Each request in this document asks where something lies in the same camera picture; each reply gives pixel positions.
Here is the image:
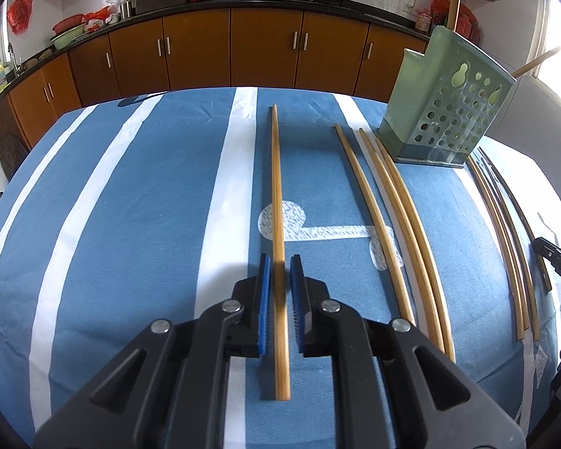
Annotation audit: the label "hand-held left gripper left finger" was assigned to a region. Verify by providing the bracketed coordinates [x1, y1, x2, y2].
[34, 253, 272, 449]

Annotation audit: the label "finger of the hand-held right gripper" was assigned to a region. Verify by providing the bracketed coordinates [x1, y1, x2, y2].
[532, 238, 561, 265]

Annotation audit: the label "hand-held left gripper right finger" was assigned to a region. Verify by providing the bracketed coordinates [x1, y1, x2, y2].
[289, 253, 527, 449]

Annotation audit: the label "dark wooden chopstick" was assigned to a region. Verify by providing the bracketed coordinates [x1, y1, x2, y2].
[478, 146, 553, 293]

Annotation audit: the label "green perforated chopstick holder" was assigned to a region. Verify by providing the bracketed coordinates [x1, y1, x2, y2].
[378, 25, 519, 169]

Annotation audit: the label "blue striped tablecloth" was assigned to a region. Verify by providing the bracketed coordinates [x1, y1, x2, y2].
[0, 86, 561, 449]

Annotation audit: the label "brown wooden base cabinets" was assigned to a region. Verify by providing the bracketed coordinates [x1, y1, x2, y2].
[0, 7, 431, 183]

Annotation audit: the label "red plastic bag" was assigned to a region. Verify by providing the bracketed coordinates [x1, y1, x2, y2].
[429, 0, 470, 16]
[7, 0, 34, 34]

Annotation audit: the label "black kitchen countertop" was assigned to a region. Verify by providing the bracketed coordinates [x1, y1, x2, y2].
[0, 0, 431, 108]

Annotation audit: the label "red and white packets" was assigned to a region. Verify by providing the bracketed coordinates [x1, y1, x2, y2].
[84, 7, 115, 33]

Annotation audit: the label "green basin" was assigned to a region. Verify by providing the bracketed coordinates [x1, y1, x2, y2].
[50, 25, 86, 50]

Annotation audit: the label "red basin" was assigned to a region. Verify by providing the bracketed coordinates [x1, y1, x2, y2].
[52, 15, 87, 36]

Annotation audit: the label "sink faucet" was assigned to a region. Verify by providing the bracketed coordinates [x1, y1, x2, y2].
[7, 42, 22, 76]

